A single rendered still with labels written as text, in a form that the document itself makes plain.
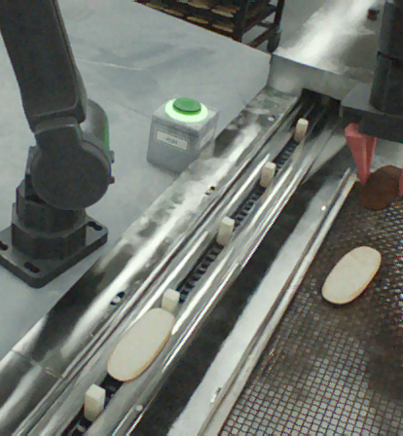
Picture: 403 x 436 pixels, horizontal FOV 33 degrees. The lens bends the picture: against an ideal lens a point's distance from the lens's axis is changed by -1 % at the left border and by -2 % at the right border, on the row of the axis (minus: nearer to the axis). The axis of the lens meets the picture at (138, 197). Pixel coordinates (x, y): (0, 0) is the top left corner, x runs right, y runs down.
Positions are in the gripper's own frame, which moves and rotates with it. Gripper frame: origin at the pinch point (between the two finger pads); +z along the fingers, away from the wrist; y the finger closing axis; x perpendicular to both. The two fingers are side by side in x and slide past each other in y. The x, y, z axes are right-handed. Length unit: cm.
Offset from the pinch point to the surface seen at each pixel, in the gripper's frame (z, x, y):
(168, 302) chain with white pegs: 6.3, 22.4, 13.4
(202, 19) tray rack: 53, -191, 125
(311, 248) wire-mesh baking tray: 5.0, 8.8, 4.3
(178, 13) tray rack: 51, -189, 136
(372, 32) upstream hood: 0, -50, 16
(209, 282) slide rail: 7.9, 16.0, 12.4
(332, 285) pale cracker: 4.3, 14.3, 0.1
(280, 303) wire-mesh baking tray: 5.1, 18.3, 3.6
